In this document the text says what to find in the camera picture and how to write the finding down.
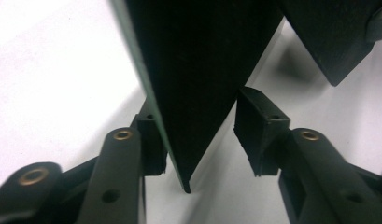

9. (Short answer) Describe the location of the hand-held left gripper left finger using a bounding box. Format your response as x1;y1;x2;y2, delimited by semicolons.
131;99;168;177

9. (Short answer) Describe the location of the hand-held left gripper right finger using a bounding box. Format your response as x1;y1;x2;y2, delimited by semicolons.
233;86;291;177

